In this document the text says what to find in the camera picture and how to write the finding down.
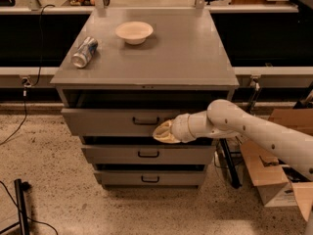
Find grey middle drawer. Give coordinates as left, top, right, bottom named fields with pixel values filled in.
left=82, top=145, right=215, bottom=165

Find grey drawer cabinet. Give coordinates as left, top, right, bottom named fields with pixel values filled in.
left=50, top=7, right=241, bottom=191

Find grey top drawer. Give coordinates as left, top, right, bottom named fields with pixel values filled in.
left=62, top=109, right=182, bottom=137

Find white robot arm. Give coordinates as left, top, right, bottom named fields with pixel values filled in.
left=153, top=99, right=313, bottom=181

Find silver blue soda can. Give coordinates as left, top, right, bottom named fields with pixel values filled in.
left=71, top=36, right=98, bottom=69

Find grey bottom drawer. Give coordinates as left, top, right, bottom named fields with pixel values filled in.
left=94, top=170, right=206, bottom=186

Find black cable left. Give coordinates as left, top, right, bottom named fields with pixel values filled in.
left=0, top=4, right=57, bottom=147

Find cardboard box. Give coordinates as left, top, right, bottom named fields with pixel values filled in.
left=241, top=109, right=313, bottom=221

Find grey drawer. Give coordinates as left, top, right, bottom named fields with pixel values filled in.
left=94, top=170, right=206, bottom=186
left=82, top=145, right=215, bottom=165
left=62, top=109, right=182, bottom=137

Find white bowl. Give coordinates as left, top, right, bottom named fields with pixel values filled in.
left=115, top=22, right=154, bottom=45

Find black stand on floor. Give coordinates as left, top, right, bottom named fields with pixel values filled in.
left=0, top=179, right=30, bottom=235

